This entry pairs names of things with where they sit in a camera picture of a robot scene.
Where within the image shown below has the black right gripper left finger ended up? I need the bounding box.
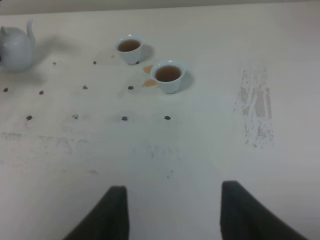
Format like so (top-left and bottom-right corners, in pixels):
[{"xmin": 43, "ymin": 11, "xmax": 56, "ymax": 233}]
[{"xmin": 65, "ymin": 186, "xmax": 130, "ymax": 240}]

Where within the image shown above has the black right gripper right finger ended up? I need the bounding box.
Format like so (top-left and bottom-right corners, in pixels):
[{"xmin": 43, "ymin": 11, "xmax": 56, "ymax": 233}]
[{"xmin": 220, "ymin": 180, "xmax": 305, "ymax": 240}]

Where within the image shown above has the pale blue porcelain teapot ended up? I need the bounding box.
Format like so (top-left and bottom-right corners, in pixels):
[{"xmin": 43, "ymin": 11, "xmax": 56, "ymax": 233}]
[{"xmin": 0, "ymin": 20, "xmax": 36, "ymax": 73}]

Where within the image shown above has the pale blue teacup near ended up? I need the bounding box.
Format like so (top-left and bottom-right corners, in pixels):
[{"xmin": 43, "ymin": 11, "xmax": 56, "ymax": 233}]
[{"xmin": 150, "ymin": 60, "xmax": 186, "ymax": 94}]

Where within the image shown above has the pale blue teacup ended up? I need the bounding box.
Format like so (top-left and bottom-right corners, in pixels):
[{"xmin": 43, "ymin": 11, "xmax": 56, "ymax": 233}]
[
  {"xmin": 150, "ymin": 60, "xmax": 186, "ymax": 94},
  {"xmin": 115, "ymin": 34, "xmax": 144, "ymax": 65}
]

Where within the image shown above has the pale blue teacup far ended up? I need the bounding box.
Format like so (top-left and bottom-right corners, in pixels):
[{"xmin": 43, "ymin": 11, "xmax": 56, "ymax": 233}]
[{"xmin": 115, "ymin": 34, "xmax": 144, "ymax": 65}]

